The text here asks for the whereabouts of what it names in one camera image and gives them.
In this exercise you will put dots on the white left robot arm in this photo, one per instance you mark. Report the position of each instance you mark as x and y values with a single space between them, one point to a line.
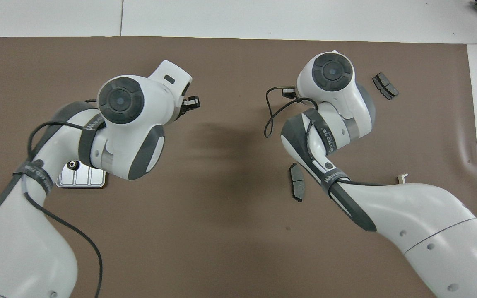
15 248

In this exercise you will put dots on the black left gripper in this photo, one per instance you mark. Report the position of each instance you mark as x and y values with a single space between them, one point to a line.
184 95

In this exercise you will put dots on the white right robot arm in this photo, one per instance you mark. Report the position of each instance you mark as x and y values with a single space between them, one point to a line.
408 215

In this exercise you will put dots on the brown table mat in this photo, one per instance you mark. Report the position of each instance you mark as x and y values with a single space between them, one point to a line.
222 248

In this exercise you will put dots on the white semicircular bracket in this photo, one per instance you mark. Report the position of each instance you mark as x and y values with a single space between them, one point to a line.
400 179

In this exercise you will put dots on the black bearing gear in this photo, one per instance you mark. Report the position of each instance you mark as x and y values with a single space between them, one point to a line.
72 164

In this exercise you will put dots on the dark grey brake pad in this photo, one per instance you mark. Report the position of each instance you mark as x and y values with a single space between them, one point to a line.
385 86
297 184

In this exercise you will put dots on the grey metal tray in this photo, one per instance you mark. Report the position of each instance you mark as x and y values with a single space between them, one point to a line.
81 179

